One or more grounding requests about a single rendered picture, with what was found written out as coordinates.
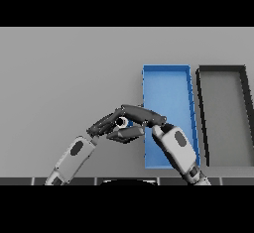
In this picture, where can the blue bin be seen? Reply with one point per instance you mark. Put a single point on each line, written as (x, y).
(167, 91)

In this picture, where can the dark grey bin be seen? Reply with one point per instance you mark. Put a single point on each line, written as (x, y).
(225, 118)

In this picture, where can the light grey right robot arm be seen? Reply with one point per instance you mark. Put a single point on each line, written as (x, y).
(178, 147)

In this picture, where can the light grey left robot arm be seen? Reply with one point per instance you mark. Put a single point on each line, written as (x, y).
(74, 154)

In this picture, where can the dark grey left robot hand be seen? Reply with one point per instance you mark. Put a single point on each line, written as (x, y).
(101, 126)

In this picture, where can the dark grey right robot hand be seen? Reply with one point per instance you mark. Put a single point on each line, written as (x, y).
(149, 116)

